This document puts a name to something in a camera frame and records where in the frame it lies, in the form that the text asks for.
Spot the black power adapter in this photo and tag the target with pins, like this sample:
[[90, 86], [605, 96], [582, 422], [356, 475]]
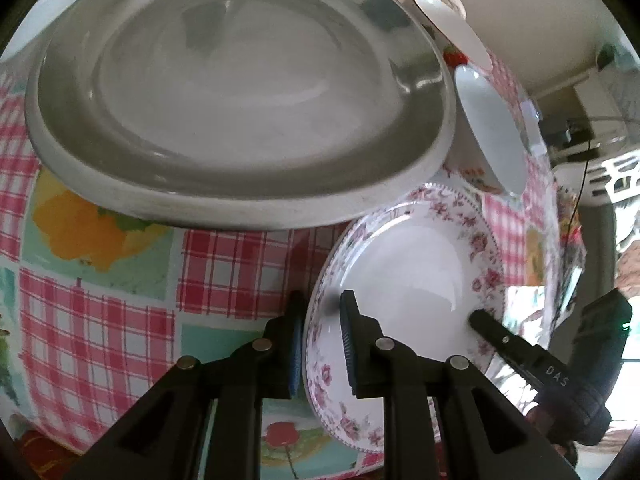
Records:
[[570, 135]]

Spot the white plastic basket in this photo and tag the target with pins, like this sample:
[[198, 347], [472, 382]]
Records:
[[617, 177]]

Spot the pink floral ceramic plate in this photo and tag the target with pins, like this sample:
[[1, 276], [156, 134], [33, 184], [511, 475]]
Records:
[[415, 260]]

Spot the white cabinet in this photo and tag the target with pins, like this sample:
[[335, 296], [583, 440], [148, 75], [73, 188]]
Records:
[[600, 100]]

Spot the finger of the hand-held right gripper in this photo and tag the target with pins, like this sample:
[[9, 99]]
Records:
[[500, 340]]

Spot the pink checked fruit tablecloth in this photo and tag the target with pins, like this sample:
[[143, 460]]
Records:
[[100, 320]]

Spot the teal green bag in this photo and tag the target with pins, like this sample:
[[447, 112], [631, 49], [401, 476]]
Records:
[[607, 55]]

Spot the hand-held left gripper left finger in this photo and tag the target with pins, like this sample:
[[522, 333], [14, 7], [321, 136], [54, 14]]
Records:
[[296, 347]]

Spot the white ceramic bowl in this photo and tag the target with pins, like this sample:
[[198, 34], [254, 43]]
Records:
[[45, 5], [450, 25], [492, 130]]

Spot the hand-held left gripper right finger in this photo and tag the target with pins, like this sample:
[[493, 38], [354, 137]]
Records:
[[346, 347]]

